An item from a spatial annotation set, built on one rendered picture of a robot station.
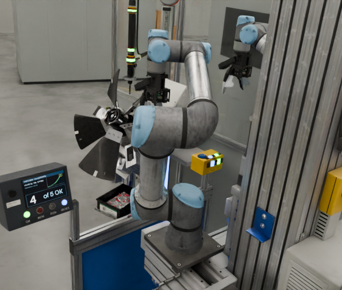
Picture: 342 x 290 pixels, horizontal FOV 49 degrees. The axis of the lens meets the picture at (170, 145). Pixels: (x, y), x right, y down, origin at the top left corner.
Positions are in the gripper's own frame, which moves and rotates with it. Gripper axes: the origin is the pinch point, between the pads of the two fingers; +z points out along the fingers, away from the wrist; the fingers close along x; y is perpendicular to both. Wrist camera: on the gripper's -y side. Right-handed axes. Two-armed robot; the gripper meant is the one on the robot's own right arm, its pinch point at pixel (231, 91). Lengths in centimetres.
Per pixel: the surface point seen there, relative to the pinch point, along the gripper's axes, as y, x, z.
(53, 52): -557, 158, 91
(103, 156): -53, -40, 47
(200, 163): -11.8, -3.5, 43.4
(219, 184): -36, 46, 84
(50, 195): -8, -91, 32
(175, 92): -56, 14, 17
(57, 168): -11, -86, 23
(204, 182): -13, 3, 58
